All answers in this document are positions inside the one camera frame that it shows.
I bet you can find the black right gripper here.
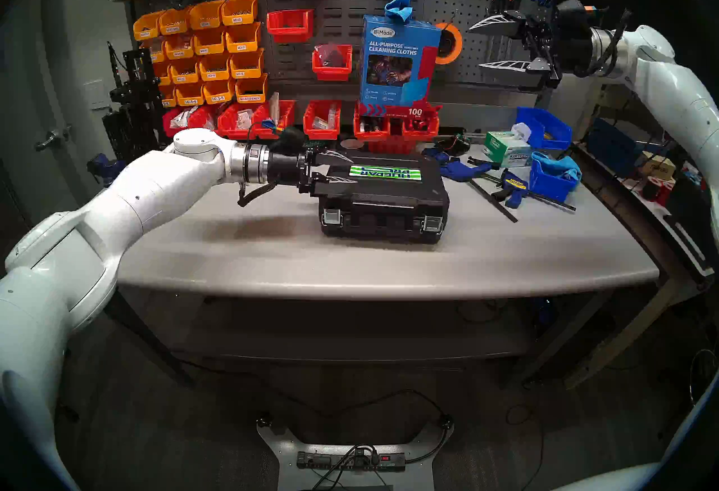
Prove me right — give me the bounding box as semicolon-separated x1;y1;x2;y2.
468;11;594;89

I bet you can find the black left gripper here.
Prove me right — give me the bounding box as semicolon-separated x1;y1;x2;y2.
269;146;358;196

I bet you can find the black plastic tool box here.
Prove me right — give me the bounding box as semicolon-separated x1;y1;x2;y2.
312;153;450;243

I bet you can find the green white wipes box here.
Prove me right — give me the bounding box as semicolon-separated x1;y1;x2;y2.
482;123;534;168

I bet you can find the brown cardboard box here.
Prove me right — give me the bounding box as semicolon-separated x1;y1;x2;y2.
640;155;679;180

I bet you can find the red plastic parts bin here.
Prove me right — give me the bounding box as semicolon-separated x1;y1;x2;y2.
256;100;297;131
401;104;441;141
368;136;418;155
353;104;392;142
266;9;316;44
162;107;197;138
312;44;354;82
303;100;342;141
217;101;265;140
188;104;224;129

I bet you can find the orange tape roll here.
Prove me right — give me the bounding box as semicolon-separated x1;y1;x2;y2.
434;22;465;66

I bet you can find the blue plastic bin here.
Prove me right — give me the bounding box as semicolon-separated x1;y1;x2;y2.
529;155;580;203
516;107;573;151

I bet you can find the blue cleaning cloths carton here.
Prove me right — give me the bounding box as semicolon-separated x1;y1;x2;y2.
358;14;443;117

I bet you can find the blue microfiber cloth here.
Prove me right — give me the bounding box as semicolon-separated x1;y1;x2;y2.
384;0;415;24
531;151;583;182

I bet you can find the blue black bar clamp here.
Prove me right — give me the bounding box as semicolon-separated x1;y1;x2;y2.
421;146;518;223

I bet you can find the blue yellow bar clamp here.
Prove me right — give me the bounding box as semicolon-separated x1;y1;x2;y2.
492;171;577;213

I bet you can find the dark blue storage crate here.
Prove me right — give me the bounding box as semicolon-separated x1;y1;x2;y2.
586;118;642;177

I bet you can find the black metal stand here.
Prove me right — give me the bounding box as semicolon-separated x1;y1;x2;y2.
102;42;167;159

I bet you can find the blue bench vise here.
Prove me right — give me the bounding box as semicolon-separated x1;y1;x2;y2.
87;153;129;187

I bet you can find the black flat equipment case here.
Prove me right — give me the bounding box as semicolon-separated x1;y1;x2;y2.
663;175;719;285

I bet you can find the black power strip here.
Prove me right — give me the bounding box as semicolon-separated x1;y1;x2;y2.
296;450;407;473

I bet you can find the side table with wooden legs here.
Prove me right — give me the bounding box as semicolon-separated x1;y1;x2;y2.
562;141;719;390

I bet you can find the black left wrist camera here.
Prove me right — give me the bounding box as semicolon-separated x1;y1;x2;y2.
270;126;308;154

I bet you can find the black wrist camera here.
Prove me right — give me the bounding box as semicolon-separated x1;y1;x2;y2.
553;0;607;27
270;126;308;154

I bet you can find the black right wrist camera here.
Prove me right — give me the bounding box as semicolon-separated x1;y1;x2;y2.
553;0;607;27

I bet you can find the left arm braided black cable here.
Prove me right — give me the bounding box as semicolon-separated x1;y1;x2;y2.
237;181;280;208

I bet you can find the arm braided black cable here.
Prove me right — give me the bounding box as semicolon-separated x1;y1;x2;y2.
584;8;634;77
237;181;280;208

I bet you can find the right arm braided black cable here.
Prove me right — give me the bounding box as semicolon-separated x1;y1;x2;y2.
584;8;634;77

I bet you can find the black electronics module with wires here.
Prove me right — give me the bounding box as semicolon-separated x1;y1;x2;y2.
435;134;472;157

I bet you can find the dark workbench frame with shelf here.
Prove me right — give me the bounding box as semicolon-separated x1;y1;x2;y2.
104;285;618;389

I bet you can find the white wall switch plate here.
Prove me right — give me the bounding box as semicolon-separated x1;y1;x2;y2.
83;80;109;112

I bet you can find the black floor power cable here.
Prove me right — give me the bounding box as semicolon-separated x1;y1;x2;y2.
174;358;453;431

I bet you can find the silver door lever handle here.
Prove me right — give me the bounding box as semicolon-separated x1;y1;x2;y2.
34;125;74;152

